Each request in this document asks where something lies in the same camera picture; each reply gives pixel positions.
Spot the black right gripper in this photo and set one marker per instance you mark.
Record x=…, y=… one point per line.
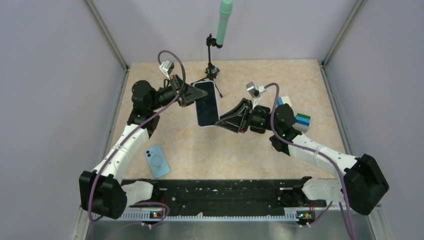
x=235, y=120

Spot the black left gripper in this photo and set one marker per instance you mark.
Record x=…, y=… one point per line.
x=188, y=93

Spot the light blue phone case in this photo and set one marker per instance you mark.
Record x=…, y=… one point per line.
x=157, y=161

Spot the blue white toy block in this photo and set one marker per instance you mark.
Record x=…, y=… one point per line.
x=284, y=100

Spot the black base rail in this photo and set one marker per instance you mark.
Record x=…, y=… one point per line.
x=235, y=200

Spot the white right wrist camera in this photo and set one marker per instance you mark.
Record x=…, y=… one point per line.
x=254, y=90

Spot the green blue grey block stack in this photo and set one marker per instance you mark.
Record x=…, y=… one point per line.
x=302, y=123

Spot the black mini tripod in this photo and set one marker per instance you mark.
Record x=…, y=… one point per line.
x=211, y=71

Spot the mint green microphone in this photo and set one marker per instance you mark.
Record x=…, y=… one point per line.
x=225, y=10

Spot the black smartphone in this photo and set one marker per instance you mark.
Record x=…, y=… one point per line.
x=207, y=104

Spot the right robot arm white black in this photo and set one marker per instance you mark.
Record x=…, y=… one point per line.
x=358, y=180

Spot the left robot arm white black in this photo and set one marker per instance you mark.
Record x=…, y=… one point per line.
x=101, y=189

